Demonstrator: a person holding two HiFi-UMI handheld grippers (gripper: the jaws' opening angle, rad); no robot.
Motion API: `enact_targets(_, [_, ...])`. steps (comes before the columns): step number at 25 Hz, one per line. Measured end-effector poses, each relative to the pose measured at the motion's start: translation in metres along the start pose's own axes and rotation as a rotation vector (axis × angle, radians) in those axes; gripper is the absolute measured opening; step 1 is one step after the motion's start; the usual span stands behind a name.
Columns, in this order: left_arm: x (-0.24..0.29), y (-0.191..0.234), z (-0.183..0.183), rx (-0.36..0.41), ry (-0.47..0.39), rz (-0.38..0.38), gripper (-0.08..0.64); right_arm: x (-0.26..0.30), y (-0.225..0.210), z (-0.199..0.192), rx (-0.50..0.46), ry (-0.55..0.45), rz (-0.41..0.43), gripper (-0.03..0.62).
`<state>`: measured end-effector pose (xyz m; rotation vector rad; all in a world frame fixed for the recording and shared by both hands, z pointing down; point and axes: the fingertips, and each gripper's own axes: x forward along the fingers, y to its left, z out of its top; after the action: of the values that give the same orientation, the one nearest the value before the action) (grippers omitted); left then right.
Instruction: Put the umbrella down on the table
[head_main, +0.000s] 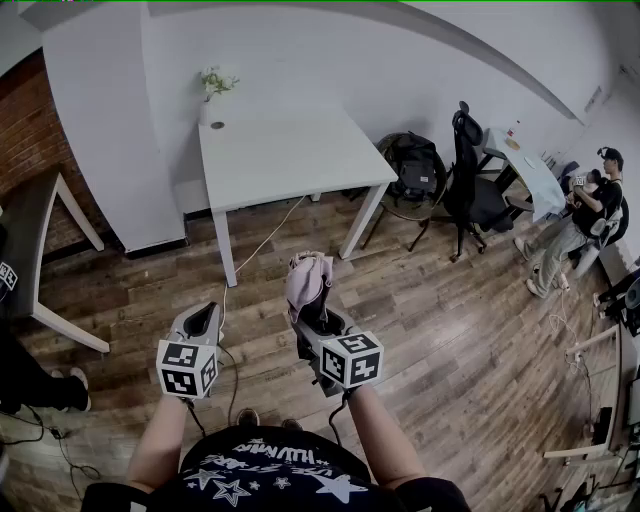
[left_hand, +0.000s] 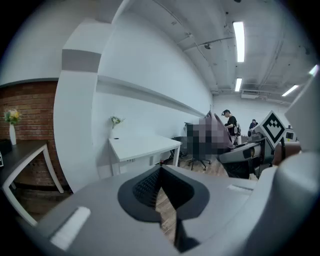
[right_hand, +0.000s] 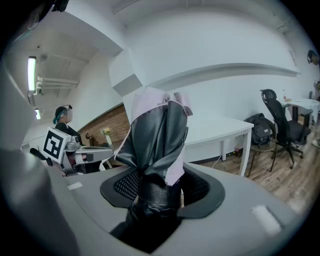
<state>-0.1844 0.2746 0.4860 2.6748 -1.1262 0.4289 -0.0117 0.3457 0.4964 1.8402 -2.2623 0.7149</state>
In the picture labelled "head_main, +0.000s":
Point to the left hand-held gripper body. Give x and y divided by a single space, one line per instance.
185 367

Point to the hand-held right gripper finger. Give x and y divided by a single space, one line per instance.
342 325
302 331

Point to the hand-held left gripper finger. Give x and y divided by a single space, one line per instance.
179 322
218 322

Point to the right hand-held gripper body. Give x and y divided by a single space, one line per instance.
350 360

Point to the person's left forearm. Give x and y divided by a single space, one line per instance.
155 440

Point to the person's right forearm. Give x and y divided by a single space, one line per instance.
380 435

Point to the person's brown shoe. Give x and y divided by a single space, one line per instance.
247 416
292 425

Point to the black star print t-shirt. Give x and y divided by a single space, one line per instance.
280 482

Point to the black backpack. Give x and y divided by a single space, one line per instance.
417 170

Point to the grey table with white legs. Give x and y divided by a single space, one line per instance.
25 240

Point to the black office chair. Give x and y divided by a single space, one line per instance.
475 200

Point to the round rattan chair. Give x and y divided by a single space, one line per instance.
386 143

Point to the white ribbed vase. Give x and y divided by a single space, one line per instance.
206 114

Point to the white power strip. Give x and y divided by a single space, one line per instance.
575 357

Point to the artificial white flower bouquet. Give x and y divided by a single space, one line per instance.
217 82

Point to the table with pale blue cloth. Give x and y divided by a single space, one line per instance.
542 185

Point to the small wooden plate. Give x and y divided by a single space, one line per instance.
513 143

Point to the grey swivel chair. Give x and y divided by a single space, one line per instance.
589 260

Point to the light wooden desk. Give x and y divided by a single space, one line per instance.
616 400

